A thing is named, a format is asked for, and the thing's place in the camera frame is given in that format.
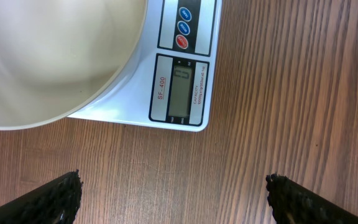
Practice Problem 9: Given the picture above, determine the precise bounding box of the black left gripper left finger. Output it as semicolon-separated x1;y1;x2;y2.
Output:
0;170;83;224

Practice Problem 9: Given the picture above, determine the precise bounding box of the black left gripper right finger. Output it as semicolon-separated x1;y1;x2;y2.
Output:
266;174;358;224

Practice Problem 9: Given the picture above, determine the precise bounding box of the white bowl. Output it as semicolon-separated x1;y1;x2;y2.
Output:
0;0;147;130

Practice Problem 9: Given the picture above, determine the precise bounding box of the white digital kitchen scale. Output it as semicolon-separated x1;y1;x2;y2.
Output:
73;0;222;132

